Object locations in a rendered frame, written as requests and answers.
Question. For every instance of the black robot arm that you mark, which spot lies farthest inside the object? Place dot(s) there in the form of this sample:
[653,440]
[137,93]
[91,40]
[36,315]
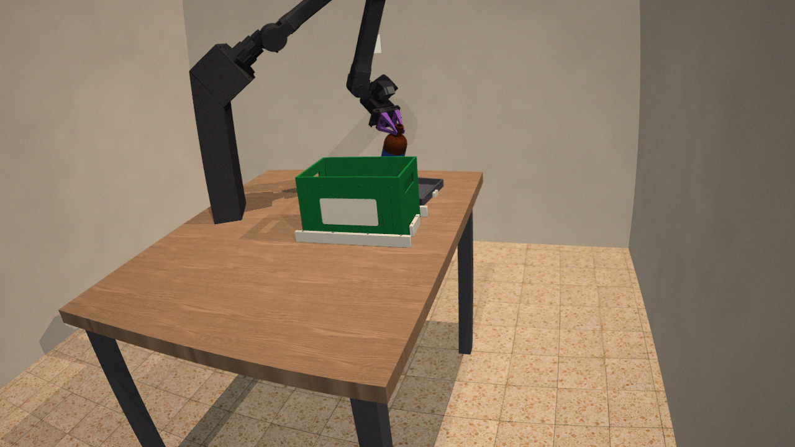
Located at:
[274,38]

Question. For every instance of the brown bottle with blue label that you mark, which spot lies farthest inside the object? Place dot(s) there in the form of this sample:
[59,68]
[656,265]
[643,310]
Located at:
[395,145]

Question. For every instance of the green plastic crate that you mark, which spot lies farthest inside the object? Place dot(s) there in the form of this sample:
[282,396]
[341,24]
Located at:
[359,194]

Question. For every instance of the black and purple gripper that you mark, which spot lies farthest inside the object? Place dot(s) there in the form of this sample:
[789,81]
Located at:
[386,115]

